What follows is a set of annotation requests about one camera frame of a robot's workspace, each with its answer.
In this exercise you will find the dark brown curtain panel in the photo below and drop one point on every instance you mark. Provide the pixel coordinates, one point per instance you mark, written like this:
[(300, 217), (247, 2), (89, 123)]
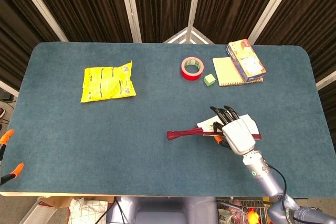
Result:
[(315, 24), (231, 3), (15, 37), (162, 3), (86, 6)]

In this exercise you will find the red tape roll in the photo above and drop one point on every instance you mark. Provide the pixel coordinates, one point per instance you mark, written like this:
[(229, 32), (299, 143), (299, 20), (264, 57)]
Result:
[(189, 77)]

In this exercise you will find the white partition post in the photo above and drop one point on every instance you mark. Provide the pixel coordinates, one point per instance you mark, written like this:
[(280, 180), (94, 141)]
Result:
[(194, 3), (130, 6), (39, 5), (273, 3)]

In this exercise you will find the orange yellow toy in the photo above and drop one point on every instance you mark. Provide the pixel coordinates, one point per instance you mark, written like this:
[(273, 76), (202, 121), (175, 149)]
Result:
[(252, 214)]

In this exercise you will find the white triangular partition foot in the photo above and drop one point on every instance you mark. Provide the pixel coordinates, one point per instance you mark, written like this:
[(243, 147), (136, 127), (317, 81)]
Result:
[(178, 37)]

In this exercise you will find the yellow snack bag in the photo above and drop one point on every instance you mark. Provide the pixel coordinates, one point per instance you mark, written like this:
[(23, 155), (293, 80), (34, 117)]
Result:
[(107, 85)]

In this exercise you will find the white checked cloth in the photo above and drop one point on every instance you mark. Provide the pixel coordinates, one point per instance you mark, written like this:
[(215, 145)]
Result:
[(86, 212)]

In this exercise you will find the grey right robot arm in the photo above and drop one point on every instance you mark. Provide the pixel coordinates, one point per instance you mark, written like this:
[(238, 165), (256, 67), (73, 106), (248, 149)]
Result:
[(265, 179)]

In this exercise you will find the green cube block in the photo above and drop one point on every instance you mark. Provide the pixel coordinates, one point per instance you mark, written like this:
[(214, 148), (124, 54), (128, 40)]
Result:
[(209, 80)]

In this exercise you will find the blue felt table cover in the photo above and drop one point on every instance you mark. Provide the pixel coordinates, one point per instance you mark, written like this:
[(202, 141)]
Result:
[(105, 142)]

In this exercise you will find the red ribbed white paper fan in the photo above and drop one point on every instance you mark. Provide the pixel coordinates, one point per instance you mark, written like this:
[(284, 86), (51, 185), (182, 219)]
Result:
[(183, 133)]

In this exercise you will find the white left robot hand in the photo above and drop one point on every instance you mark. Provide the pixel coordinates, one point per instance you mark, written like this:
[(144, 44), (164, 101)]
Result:
[(8, 136)]

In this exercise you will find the pale yellow spiral notebook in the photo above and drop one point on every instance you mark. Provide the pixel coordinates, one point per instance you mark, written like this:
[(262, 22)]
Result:
[(225, 72)]

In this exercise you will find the grey-blue robot torso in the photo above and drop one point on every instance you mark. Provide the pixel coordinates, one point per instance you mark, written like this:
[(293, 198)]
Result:
[(162, 211)]

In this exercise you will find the white partition frame bar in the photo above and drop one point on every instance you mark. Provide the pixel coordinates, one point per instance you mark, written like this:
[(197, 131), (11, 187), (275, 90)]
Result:
[(9, 87), (326, 80)]

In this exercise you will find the blue and yellow carton box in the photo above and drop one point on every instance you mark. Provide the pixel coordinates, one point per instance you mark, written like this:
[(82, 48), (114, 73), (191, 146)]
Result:
[(246, 61)]

